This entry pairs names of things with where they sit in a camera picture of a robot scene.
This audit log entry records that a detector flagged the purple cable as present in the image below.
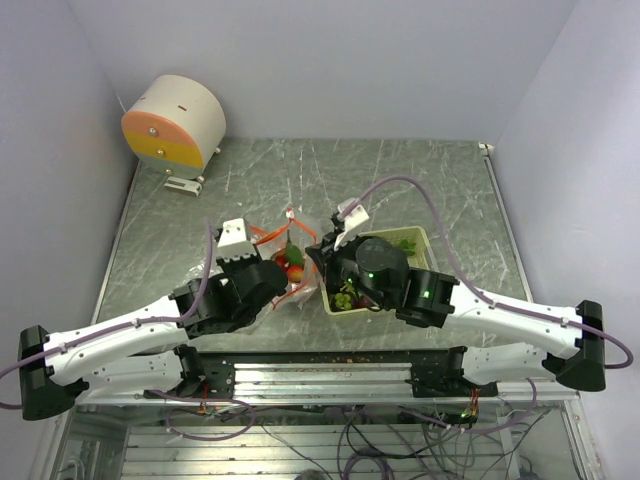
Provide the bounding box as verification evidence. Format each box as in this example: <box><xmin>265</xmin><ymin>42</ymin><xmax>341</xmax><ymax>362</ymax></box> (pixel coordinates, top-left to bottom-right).
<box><xmin>0</xmin><ymin>217</ymin><xmax>221</xmax><ymax>412</ymax></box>
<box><xmin>339</xmin><ymin>176</ymin><xmax>634</xmax><ymax>370</ymax></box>

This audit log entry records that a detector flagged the dark purple plum bottom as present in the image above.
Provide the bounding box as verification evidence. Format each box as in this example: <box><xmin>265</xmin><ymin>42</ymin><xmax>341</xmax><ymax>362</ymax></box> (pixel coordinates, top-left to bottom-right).
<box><xmin>357</xmin><ymin>295</ymin><xmax>377</xmax><ymax>309</ymax></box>

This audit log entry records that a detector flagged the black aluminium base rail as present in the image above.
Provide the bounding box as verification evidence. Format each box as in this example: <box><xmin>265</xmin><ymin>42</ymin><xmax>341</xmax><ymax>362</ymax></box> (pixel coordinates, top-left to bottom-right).
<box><xmin>143</xmin><ymin>349</ymin><xmax>501</xmax><ymax>401</ymax></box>

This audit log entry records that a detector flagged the red cherry bunch with leaves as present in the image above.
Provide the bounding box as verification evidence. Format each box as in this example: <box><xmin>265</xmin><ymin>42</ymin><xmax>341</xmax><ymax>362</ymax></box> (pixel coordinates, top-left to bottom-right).
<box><xmin>272</xmin><ymin>242</ymin><xmax>305</xmax><ymax>284</ymax></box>

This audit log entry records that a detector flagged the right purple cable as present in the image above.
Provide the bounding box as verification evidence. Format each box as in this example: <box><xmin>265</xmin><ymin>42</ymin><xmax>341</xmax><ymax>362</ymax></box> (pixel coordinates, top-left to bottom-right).
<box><xmin>339</xmin><ymin>176</ymin><xmax>634</xmax><ymax>370</ymax></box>

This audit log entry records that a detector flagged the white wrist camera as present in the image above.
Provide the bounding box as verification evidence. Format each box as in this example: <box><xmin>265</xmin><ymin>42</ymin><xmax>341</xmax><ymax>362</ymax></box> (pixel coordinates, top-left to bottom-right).
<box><xmin>332</xmin><ymin>198</ymin><xmax>370</xmax><ymax>251</ymax></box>
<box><xmin>216</xmin><ymin>218</ymin><xmax>256</xmax><ymax>262</ymax></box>

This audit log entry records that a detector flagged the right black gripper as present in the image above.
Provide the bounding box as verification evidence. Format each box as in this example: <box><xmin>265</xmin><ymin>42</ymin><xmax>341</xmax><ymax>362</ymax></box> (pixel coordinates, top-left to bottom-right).
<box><xmin>306</xmin><ymin>225</ymin><xmax>390</xmax><ymax>309</ymax></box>

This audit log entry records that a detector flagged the round pastel drawer cabinet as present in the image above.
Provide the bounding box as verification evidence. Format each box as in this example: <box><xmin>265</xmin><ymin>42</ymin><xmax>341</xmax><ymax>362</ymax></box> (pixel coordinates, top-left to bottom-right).
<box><xmin>121</xmin><ymin>74</ymin><xmax>227</xmax><ymax>181</ymax></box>

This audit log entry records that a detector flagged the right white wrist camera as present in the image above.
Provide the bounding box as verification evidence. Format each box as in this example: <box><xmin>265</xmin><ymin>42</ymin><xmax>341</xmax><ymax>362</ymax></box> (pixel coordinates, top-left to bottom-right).
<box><xmin>332</xmin><ymin>198</ymin><xmax>370</xmax><ymax>251</ymax></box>

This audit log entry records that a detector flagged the cream plastic basket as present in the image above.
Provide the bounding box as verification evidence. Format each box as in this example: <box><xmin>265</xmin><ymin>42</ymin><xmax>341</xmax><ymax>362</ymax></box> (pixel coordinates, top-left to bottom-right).
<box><xmin>320</xmin><ymin>226</ymin><xmax>439</xmax><ymax>319</ymax></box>

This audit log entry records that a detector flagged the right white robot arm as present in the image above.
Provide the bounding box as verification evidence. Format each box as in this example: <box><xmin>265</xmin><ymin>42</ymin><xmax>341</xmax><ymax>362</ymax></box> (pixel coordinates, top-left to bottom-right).
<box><xmin>305</xmin><ymin>235</ymin><xmax>606</xmax><ymax>396</ymax></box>

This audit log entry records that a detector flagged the clear zip bag orange zipper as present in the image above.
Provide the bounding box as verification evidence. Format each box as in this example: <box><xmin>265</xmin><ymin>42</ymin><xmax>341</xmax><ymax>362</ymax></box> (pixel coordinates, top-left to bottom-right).
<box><xmin>189</xmin><ymin>209</ymin><xmax>324</xmax><ymax>311</ymax></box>

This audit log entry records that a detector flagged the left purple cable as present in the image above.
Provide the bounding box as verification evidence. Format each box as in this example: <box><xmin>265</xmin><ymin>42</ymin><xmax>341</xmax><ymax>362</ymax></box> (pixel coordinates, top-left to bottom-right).
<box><xmin>0</xmin><ymin>217</ymin><xmax>221</xmax><ymax>412</ymax></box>

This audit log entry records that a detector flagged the small green grape bunch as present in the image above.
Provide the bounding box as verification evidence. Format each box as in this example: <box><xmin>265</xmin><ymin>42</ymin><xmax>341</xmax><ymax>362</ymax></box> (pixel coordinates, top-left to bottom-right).
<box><xmin>333</xmin><ymin>293</ymin><xmax>354</xmax><ymax>311</ymax></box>

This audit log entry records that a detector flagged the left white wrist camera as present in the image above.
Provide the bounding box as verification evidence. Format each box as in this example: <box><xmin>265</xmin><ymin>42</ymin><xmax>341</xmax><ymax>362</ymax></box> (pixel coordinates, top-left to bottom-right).
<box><xmin>216</xmin><ymin>218</ymin><xmax>256</xmax><ymax>262</ymax></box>

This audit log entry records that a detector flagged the small white metal bracket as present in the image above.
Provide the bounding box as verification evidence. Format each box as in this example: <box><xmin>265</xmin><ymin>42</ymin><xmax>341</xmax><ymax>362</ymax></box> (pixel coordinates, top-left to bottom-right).
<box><xmin>164</xmin><ymin>176</ymin><xmax>202</xmax><ymax>197</ymax></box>

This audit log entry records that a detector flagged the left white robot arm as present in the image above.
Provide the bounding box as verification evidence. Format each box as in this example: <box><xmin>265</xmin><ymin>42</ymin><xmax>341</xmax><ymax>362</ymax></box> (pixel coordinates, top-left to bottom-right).
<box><xmin>19</xmin><ymin>257</ymin><xmax>288</xmax><ymax>421</ymax></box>

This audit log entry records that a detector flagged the white corner clip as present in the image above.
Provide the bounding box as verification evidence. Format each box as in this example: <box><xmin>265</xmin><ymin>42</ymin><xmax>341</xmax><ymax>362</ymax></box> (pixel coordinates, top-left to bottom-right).
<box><xmin>478</xmin><ymin>142</ymin><xmax>494</xmax><ymax>155</ymax></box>

